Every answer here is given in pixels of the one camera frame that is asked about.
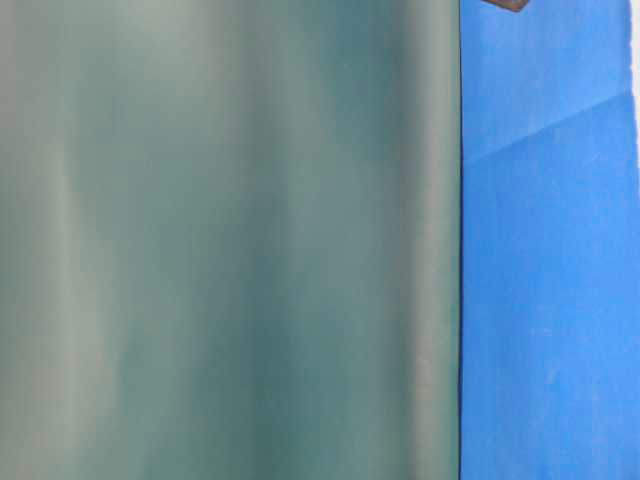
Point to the blue table mat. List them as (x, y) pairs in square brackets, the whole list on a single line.
[(550, 329)]

